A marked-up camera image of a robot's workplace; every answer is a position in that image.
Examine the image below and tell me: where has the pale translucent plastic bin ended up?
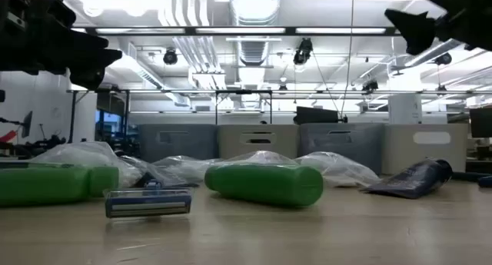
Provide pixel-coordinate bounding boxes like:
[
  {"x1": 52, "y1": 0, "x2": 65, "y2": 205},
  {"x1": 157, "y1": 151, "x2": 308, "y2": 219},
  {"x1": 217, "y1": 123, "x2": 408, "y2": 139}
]
[{"x1": 217, "y1": 123, "x2": 301, "y2": 161}]

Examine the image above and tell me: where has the black metal table frame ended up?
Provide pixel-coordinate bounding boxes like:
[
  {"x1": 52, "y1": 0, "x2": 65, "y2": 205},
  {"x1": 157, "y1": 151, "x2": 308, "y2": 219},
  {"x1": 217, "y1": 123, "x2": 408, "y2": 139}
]
[{"x1": 67, "y1": 88, "x2": 131, "y2": 144}]

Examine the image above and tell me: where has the small monitor on arm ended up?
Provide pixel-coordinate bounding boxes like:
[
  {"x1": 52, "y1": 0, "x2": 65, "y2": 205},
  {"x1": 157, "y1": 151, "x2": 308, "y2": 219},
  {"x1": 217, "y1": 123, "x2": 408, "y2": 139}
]
[{"x1": 19, "y1": 110, "x2": 34, "y2": 139}]

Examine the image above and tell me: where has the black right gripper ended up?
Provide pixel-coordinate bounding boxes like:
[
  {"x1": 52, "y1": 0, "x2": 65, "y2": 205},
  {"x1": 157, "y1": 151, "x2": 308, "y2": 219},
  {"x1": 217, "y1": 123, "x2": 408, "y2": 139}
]
[{"x1": 384, "y1": 0, "x2": 492, "y2": 56}]

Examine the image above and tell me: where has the clear bag with black writing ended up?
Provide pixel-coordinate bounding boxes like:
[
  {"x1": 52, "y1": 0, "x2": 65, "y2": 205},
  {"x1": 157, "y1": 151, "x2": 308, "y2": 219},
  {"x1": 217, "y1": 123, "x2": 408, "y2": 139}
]
[{"x1": 29, "y1": 141, "x2": 144, "y2": 189}]

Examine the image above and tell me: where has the white plastic bin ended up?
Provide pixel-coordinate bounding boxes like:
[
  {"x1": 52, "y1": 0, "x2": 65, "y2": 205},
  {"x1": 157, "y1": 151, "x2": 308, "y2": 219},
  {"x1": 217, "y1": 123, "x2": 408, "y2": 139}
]
[{"x1": 381, "y1": 122, "x2": 470, "y2": 174}]

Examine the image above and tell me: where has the black ceiling spotlight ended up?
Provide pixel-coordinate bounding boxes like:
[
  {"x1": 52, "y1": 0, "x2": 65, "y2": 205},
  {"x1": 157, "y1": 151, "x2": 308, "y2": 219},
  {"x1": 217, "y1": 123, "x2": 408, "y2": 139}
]
[
  {"x1": 435, "y1": 51, "x2": 454, "y2": 66},
  {"x1": 292, "y1": 37, "x2": 314, "y2": 66},
  {"x1": 162, "y1": 47, "x2": 179, "y2": 66},
  {"x1": 361, "y1": 78, "x2": 380, "y2": 94}
]

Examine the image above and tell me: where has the black metal rig frame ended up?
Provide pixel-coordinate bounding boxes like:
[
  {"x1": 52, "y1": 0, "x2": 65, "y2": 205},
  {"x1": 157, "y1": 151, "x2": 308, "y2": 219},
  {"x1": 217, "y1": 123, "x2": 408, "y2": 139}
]
[{"x1": 71, "y1": 25, "x2": 403, "y2": 38}]

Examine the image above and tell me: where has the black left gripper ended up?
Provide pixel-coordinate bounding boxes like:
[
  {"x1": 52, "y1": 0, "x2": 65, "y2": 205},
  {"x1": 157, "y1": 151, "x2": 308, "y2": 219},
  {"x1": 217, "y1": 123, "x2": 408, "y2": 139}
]
[{"x1": 0, "y1": 0, "x2": 123, "y2": 91}]

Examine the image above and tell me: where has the dark blue squeeze tube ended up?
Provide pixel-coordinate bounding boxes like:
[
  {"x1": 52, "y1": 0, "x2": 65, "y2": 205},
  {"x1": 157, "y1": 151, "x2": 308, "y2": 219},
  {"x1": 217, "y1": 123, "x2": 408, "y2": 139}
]
[{"x1": 360, "y1": 158, "x2": 454, "y2": 200}]

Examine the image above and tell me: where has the white pillar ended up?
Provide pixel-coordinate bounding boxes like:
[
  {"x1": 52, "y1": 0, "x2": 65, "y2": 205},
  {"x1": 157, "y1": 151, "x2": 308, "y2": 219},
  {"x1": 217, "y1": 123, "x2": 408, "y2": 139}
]
[{"x1": 387, "y1": 93, "x2": 424, "y2": 125}]

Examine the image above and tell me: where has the blue lit display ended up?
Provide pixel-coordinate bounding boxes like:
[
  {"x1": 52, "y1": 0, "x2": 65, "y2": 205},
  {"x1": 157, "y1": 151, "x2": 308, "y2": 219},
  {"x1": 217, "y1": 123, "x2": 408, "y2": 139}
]
[{"x1": 95, "y1": 109, "x2": 125, "y2": 136}]

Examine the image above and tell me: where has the red object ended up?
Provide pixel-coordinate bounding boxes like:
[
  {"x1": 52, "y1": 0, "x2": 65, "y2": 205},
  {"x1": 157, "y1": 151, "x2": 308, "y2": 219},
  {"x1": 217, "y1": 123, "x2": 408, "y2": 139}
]
[{"x1": 0, "y1": 129, "x2": 18, "y2": 144}]

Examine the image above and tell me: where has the black computer monitor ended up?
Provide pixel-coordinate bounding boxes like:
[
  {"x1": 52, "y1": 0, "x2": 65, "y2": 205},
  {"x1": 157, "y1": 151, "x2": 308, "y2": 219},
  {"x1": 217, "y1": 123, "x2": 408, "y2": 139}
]
[
  {"x1": 294, "y1": 105, "x2": 341, "y2": 126},
  {"x1": 468, "y1": 107, "x2": 492, "y2": 139}
]

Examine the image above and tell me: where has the blue disposable razor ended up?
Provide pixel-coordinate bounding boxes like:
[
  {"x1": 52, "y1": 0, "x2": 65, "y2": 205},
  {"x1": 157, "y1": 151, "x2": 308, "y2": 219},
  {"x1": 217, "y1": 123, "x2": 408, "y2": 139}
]
[{"x1": 103, "y1": 179, "x2": 193, "y2": 220}]

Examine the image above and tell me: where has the dark grey plastic bin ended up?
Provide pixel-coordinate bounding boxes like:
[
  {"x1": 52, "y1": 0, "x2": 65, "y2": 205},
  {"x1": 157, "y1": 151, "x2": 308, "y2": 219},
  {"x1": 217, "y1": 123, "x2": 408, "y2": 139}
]
[
  {"x1": 298, "y1": 121, "x2": 385, "y2": 176},
  {"x1": 137, "y1": 122, "x2": 219, "y2": 163}
]

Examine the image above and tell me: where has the black background equipment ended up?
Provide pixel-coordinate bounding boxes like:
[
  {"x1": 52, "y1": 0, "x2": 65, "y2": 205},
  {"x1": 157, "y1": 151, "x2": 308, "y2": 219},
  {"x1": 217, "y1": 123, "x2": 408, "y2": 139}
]
[{"x1": 15, "y1": 133, "x2": 67, "y2": 159}]

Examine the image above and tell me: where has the silver ventilation duct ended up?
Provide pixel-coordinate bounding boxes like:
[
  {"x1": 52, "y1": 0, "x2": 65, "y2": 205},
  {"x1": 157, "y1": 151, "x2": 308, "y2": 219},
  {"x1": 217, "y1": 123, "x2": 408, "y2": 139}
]
[{"x1": 229, "y1": 0, "x2": 282, "y2": 68}]

